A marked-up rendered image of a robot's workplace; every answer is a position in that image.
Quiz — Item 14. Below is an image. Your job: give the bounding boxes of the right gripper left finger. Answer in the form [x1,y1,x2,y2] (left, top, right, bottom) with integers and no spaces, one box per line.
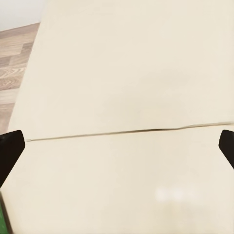
[0,130,25,188]

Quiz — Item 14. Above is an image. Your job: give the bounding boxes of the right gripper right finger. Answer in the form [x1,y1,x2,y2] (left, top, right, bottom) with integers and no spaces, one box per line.
[218,130,234,169]

